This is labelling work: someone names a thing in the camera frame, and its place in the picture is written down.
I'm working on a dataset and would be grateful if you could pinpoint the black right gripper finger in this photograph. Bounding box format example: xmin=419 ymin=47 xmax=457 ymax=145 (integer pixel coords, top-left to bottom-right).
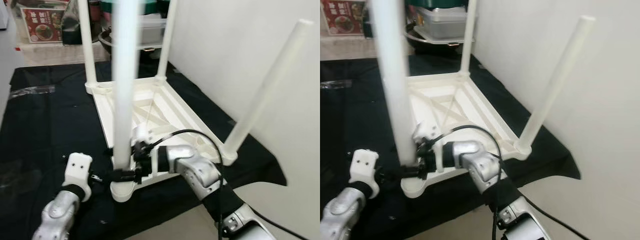
xmin=112 ymin=169 xmax=139 ymax=183
xmin=397 ymin=165 xmax=424 ymax=179

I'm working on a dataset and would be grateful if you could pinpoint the white plastic table top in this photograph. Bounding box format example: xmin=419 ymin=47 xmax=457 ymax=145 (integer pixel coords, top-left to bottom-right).
xmin=399 ymin=70 xmax=532 ymax=199
xmin=84 ymin=75 xmax=239 ymax=203

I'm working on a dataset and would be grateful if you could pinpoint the black tablecloth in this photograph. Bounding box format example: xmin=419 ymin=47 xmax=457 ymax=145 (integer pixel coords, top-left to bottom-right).
xmin=0 ymin=61 xmax=288 ymax=240
xmin=320 ymin=55 xmax=582 ymax=240

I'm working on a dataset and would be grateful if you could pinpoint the black wok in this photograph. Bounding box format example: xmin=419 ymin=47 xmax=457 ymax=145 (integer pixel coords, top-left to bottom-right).
xmin=405 ymin=25 xmax=464 ymax=56
xmin=98 ymin=27 xmax=162 ymax=57

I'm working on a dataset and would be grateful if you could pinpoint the beige cloth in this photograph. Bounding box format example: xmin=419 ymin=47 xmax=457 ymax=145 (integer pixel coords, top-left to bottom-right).
xmin=320 ymin=35 xmax=412 ymax=62
xmin=15 ymin=42 xmax=112 ymax=67

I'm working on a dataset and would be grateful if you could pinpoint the glossy black bag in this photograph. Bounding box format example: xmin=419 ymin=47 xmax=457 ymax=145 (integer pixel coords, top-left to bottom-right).
xmin=62 ymin=0 xmax=84 ymax=46

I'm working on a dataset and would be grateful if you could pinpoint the green pot lid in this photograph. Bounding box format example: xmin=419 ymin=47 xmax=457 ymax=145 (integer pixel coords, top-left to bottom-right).
xmin=100 ymin=0 xmax=172 ymax=16
xmin=407 ymin=0 xmax=472 ymax=9

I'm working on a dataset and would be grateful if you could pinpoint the clear box with orange lid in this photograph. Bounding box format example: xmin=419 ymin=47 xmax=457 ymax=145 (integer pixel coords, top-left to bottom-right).
xmin=322 ymin=0 xmax=367 ymax=36
xmin=20 ymin=1 xmax=67 ymax=45

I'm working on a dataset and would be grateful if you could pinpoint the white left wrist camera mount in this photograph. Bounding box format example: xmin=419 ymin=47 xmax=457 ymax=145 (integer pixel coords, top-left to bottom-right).
xmin=65 ymin=152 xmax=95 ymax=202
xmin=349 ymin=149 xmax=380 ymax=199

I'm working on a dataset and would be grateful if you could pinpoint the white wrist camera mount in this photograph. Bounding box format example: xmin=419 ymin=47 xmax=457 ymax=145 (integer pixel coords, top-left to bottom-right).
xmin=349 ymin=149 xmax=380 ymax=199
xmin=131 ymin=124 xmax=161 ymax=177
xmin=65 ymin=152 xmax=95 ymax=202
xmin=411 ymin=120 xmax=447 ymax=174

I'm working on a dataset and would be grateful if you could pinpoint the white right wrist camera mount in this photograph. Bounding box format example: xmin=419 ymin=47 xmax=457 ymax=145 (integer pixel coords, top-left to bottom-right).
xmin=131 ymin=124 xmax=161 ymax=177
xmin=411 ymin=120 xmax=447 ymax=174

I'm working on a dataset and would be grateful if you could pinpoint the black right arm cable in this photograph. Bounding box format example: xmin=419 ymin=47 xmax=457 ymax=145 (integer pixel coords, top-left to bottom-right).
xmin=149 ymin=129 xmax=308 ymax=240
xmin=431 ymin=124 xmax=591 ymax=240

